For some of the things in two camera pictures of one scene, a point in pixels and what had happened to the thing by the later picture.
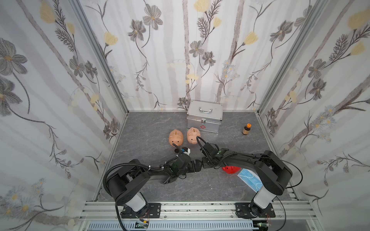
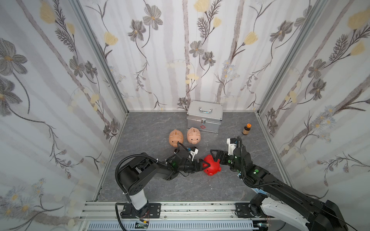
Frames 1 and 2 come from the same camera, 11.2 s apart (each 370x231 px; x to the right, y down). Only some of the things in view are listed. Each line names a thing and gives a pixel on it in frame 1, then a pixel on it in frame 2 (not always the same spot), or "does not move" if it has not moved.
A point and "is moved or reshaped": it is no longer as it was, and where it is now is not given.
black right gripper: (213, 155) -> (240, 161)
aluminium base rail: (289, 216) does not move
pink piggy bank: (176, 137) does not move
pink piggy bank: (192, 133) does not move
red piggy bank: (231, 170) is moved or reshaped
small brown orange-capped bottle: (246, 129) does not move
